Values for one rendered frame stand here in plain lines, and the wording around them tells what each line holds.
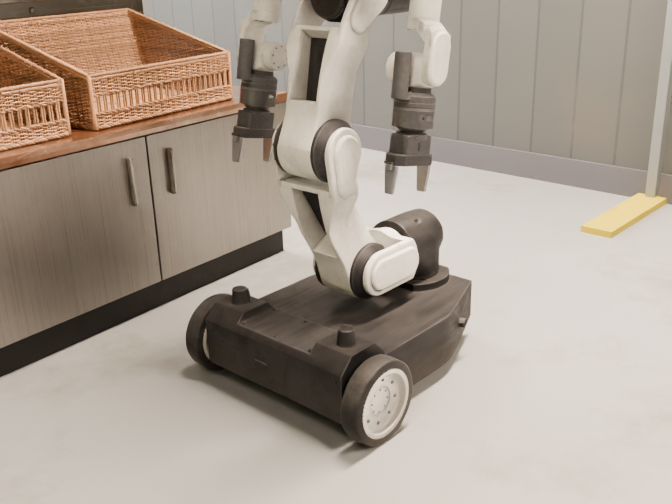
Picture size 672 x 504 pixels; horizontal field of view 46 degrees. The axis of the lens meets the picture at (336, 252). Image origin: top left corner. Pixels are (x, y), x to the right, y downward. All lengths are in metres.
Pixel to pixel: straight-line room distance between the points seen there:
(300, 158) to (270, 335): 0.42
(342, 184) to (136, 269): 0.85
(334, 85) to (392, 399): 0.71
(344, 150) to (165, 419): 0.76
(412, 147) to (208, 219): 1.03
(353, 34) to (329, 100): 0.15
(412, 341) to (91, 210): 0.95
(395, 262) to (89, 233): 0.85
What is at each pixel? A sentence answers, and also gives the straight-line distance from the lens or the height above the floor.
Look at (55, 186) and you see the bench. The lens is 2.20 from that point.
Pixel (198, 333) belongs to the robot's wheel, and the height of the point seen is 0.14.
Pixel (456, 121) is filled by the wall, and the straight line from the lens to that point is 4.01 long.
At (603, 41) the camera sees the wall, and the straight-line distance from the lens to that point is 3.60.
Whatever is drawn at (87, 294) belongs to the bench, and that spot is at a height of 0.15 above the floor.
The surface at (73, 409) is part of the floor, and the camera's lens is 2.08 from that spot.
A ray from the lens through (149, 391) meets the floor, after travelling 2.10.
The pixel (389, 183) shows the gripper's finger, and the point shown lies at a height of 0.57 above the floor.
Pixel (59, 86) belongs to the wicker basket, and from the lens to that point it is 2.24.
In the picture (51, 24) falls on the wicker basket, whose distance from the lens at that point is 2.76.
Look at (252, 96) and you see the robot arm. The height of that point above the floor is 0.70.
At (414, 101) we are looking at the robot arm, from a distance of 1.68.
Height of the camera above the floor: 1.04
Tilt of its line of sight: 21 degrees down
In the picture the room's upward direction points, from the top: 2 degrees counter-clockwise
